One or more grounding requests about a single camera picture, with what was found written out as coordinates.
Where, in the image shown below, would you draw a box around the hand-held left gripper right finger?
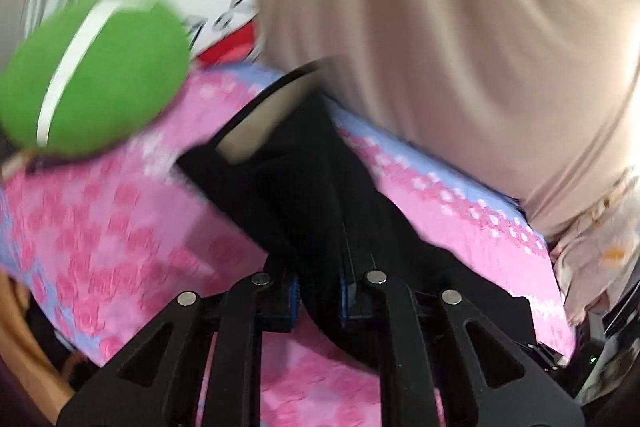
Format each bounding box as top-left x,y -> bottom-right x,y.
339,270 -> 586,427

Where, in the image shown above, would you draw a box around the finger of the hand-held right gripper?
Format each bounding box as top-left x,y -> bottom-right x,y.
522,341 -> 571,373

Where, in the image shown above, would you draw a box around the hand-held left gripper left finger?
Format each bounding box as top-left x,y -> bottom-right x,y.
57,272 -> 301,427

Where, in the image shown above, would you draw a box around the black pants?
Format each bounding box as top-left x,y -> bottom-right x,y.
175,57 -> 533,375

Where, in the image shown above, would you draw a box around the pale floral blanket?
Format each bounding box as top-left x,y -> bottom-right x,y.
550,167 -> 640,325

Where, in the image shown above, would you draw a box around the pink rose print bedsheet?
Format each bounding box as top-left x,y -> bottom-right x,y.
0,64 -> 576,427

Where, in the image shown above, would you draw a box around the beige cloth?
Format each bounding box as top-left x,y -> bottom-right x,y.
190,0 -> 640,240

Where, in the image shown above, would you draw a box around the green plush toy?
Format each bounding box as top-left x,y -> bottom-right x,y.
0,0 -> 193,158

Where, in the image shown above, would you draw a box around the brown wooden bed frame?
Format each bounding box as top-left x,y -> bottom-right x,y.
0,272 -> 76,423

